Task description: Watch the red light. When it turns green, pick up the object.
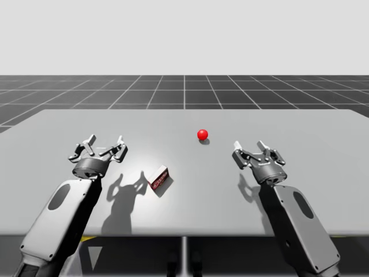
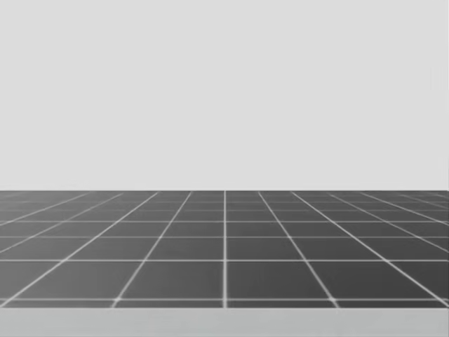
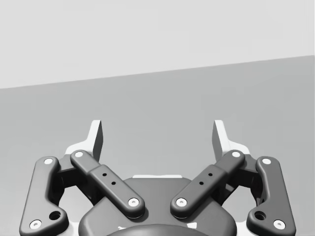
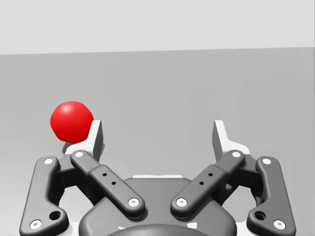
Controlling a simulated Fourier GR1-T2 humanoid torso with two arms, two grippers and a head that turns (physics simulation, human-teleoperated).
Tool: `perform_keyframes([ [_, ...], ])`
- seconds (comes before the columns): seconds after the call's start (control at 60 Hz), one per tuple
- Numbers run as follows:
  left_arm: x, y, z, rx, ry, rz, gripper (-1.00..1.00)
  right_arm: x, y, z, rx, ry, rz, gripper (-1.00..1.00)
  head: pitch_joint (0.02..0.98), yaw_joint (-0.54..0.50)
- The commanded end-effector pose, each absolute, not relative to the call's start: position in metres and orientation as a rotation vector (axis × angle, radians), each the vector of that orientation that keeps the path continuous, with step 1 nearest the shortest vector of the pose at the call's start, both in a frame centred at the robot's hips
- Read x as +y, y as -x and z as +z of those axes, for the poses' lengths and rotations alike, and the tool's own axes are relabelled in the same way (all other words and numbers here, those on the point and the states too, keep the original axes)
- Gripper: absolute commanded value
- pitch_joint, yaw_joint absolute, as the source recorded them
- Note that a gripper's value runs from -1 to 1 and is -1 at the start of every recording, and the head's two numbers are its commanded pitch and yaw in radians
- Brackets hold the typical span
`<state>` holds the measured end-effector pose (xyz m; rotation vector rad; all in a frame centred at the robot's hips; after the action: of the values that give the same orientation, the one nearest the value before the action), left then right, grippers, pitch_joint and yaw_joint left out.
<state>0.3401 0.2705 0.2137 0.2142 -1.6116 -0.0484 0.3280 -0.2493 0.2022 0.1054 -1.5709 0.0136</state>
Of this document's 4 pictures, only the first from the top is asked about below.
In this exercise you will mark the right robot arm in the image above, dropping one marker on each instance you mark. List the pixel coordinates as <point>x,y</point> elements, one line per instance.
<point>299,228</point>

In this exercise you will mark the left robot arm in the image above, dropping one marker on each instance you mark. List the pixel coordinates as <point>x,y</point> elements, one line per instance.
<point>54,219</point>

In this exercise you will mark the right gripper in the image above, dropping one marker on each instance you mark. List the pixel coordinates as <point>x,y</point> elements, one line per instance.
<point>269,170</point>

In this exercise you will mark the red ball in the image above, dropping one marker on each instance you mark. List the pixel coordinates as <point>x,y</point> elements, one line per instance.
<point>202,134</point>

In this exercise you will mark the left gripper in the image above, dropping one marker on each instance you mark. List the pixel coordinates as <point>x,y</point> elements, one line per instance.
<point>89,166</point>

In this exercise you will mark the red and white carton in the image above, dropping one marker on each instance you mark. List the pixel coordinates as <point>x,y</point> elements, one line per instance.
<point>159,178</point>

